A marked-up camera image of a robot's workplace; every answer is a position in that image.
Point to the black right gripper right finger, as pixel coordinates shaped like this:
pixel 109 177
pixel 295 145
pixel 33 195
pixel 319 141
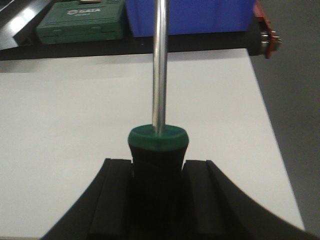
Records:
pixel 214 208

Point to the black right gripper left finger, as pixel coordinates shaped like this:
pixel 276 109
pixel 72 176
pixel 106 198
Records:
pixel 102 211

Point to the green black screwdriver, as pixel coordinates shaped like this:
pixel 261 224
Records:
pixel 157 149

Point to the red conveyor end roller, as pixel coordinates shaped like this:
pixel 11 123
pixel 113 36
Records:
pixel 270 40

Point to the green SATA tool case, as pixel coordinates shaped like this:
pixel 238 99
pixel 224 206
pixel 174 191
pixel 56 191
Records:
pixel 73 22

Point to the large blue plastic bin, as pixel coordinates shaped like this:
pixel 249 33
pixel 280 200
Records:
pixel 191 16

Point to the black conveyor side panel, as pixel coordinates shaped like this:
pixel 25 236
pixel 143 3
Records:
pixel 18 18

